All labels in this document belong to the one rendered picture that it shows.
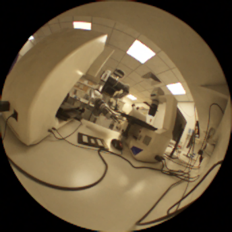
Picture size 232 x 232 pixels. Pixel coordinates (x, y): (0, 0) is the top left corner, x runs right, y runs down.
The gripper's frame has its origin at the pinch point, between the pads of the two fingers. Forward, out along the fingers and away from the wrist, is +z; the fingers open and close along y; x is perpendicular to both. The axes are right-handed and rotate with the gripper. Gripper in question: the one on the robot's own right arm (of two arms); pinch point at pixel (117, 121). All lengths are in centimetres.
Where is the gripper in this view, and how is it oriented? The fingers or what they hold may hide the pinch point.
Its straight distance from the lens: 54.1
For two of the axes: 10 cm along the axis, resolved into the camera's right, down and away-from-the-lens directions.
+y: -3.9, -1.7, -9.1
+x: 6.6, -7.3, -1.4
